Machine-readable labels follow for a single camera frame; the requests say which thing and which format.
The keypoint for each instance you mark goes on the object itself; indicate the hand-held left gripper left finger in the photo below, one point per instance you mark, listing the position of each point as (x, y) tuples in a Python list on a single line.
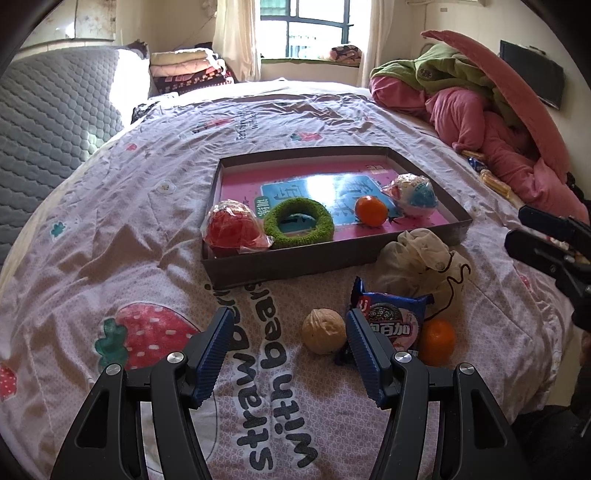
[(212, 355)]

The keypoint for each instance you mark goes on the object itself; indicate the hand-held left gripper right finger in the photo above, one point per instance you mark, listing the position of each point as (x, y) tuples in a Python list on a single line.
[(364, 360)]

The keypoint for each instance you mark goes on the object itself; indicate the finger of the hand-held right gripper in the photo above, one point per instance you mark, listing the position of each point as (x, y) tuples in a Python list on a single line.
[(531, 247), (549, 221)]

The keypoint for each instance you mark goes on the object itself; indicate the blue cookie packet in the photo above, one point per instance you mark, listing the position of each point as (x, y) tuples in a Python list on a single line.
[(392, 318)]

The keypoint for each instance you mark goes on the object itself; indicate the walnut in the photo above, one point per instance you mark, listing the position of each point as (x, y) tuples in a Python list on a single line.
[(323, 330)]

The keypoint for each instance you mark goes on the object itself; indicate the orange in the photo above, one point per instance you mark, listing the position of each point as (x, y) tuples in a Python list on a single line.
[(371, 211), (436, 344)]

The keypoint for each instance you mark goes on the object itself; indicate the grey cardboard box tray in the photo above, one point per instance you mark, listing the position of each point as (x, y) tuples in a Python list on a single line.
[(277, 267)]

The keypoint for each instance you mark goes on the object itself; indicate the egg toy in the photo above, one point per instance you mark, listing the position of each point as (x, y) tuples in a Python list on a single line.
[(231, 228), (415, 198)]

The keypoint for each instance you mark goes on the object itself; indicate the yellow wafer snack packet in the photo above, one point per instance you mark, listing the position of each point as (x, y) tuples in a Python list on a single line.
[(496, 184)]

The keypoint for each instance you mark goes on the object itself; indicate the small blue snack packet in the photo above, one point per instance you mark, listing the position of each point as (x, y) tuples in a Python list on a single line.
[(475, 162)]

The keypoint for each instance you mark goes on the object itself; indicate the orange biscuit snack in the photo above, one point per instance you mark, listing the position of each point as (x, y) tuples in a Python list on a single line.
[(473, 153)]

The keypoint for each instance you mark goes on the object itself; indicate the pink quilt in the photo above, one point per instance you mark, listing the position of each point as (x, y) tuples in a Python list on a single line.
[(466, 120)]

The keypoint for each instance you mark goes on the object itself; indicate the pink quilted cushion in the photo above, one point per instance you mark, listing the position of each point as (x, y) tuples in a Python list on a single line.
[(508, 87)]

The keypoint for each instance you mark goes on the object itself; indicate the black television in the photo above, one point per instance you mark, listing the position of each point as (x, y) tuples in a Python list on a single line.
[(531, 74)]

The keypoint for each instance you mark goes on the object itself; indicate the green blanket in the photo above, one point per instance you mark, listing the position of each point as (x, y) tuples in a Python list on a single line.
[(438, 69)]

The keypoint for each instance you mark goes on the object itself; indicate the black patterned cloth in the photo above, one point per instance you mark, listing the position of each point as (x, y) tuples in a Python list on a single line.
[(144, 112)]

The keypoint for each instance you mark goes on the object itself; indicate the cream curtain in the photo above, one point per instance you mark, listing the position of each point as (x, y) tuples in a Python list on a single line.
[(375, 27), (235, 37)]

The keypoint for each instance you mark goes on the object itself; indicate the floral folded blanket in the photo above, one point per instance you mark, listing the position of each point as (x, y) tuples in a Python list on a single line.
[(341, 54)]

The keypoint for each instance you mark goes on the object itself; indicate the dark patterned folded blanket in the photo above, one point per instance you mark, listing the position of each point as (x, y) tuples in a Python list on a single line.
[(189, 83)]

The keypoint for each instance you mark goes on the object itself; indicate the pink folded blanket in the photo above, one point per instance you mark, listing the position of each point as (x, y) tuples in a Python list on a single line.
[(184, 70)]

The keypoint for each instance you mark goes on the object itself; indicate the grey quilted headboard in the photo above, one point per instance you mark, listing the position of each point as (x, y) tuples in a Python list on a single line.
[(55, 115)]

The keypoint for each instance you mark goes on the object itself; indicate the cream folded blanket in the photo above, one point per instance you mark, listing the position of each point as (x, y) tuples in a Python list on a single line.
[(178, 57)]

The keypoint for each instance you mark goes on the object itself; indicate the dark framed window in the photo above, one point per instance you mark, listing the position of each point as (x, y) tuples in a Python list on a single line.
[(318, 27)]

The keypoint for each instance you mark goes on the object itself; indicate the floral wall art panels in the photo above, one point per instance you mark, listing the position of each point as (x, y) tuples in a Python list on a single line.
[(87, 21)]

